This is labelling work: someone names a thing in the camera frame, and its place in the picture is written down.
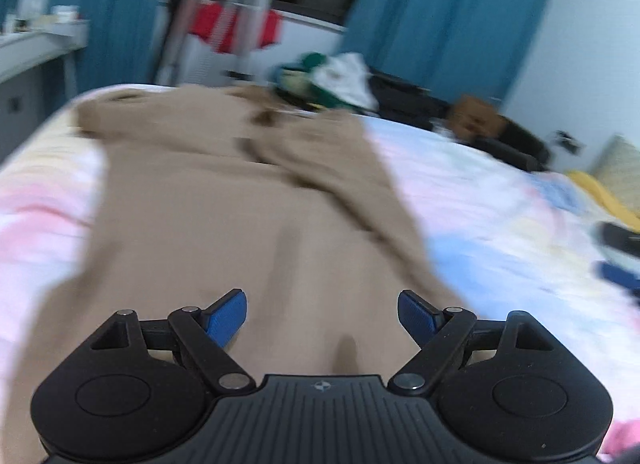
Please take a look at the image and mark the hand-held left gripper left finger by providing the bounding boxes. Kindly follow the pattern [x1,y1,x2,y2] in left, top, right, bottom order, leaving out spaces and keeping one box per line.
[90,288,257,396]

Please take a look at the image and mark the blue curtain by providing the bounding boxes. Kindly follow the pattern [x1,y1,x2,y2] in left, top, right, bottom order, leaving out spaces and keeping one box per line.
[344,0,559,118]
[50,0,177,95]

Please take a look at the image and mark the pink cloth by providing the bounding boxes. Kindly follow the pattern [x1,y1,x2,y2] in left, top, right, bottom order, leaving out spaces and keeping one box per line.
[596,420,640,464]

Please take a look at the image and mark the brown cardboard box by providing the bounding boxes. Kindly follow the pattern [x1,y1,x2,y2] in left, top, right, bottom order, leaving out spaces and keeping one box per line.
[446,93,507,141]

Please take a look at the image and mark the metal drying rack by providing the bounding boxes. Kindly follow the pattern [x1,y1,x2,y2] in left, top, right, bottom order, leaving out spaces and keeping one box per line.
[156,0,282,86]

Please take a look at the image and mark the white desk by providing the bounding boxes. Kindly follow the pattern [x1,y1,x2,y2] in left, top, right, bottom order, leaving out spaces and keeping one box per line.
[0,18,92,101]

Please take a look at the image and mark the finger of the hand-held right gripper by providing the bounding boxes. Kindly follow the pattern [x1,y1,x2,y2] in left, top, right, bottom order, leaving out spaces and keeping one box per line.
[596,221,640,260]
[595,260,640,297]

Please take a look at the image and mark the wall socket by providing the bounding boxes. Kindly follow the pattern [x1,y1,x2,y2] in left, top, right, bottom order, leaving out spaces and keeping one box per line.
[554,129,584,153]

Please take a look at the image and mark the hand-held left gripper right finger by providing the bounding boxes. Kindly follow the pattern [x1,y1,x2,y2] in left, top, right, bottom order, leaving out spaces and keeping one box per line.
[387,289,553,396]

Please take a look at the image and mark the white box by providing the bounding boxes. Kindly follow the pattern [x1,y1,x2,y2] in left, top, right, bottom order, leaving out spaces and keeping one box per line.
[49,4,82,24]

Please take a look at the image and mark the pastel tie-dye bed sheet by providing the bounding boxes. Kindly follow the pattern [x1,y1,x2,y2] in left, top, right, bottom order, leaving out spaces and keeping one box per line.
[0,82,640,464]

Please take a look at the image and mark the tan garment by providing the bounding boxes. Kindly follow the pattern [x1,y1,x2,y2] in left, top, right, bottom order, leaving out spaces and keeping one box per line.
[0,82,481,464]

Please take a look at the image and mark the red cloth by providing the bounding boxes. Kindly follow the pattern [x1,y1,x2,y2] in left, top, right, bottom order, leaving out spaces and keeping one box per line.
[188,1,282,54]

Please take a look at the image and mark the beige pillow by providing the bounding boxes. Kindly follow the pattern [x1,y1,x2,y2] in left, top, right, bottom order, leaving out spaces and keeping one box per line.
[590,134,640,201]

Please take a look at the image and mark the yellow blanket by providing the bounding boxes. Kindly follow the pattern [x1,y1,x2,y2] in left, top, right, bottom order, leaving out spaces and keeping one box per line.
[566,169,640,233]

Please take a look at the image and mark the green and white clothes pile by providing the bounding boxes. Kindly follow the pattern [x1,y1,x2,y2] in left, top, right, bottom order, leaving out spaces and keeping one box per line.
[272,51,382,113]

